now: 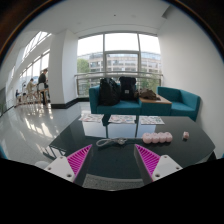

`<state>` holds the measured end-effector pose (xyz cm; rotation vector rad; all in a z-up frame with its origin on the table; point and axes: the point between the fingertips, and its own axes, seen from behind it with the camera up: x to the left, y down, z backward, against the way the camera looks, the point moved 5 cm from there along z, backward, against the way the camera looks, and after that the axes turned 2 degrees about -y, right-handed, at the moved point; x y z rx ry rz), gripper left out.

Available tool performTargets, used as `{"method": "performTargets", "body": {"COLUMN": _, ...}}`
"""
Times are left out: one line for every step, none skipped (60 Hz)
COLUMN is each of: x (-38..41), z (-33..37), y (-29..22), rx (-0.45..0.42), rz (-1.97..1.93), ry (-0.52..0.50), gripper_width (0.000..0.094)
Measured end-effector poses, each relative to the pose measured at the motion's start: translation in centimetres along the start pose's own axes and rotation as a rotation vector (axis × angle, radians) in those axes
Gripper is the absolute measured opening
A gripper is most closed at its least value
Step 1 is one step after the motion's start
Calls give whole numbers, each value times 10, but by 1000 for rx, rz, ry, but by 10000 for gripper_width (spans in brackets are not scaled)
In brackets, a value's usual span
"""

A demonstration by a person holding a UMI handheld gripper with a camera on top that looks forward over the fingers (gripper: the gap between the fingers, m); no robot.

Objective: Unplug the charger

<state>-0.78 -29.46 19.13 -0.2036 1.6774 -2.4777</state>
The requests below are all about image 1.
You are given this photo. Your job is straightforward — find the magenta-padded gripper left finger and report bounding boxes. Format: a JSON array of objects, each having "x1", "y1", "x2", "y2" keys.
[{"x1": 44, "y1": 144, "x2": 94, "y2": 188}]

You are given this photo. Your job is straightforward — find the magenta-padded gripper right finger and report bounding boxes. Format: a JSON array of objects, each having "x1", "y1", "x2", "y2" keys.
[{"x1": 133, "y1": 144, "x2": 184, "y2": 186}]

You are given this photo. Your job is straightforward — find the pink power strip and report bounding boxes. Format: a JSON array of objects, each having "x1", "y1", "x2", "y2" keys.
[{"x1": 141, "y1": 131, "x2": 174, "y2": 145}]

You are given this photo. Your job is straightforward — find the teal chair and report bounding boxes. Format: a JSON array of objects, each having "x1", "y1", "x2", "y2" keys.
[{"x1": 0, "y1": 144, "x2": 9, "y2": 161}]

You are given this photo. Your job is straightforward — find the teal sofa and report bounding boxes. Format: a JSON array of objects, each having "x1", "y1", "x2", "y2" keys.
[{"x1": 88, "y1": 84, "x2": 202, "y2": 122}]

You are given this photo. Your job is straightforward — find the wooden sofa table top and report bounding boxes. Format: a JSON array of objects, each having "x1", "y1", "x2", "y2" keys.
[{"x1": 138, "y1": 94, "x2": 173, "y2": 106}]

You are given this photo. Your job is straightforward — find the brown jacket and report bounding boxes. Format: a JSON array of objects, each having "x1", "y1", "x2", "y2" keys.
[{"x1": 134, "y1": 88, "x2": 162, "y2": 101}]

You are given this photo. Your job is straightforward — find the person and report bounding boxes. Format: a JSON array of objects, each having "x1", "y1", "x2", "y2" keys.
[
  {"x1": 37, "y1": 68, "x2": 50, "y2": 105},
  {"x1": 25, "y1": 78, "x2": 38, "y2": 102}
]

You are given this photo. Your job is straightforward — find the black backpack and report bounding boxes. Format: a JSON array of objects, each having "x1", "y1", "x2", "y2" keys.
[{"x1": 119, "y1": 76, "x2": 139, "y2": 102}]

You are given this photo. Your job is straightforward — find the shiny black bag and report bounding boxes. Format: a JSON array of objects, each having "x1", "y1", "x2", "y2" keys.
[{"x1": 98, "y1": 77, "x2": 122, "y2": 107}]

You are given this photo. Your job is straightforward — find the metal window railing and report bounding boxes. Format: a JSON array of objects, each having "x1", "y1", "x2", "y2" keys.
[{"x1": 73, "y1": 70, "x2": 164, "y2": 98}]

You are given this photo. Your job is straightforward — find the white coiled cable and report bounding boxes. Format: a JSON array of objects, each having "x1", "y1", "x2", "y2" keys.
[{"x1": 95, "y1": 137, "x2": 129, "y2": 148}]

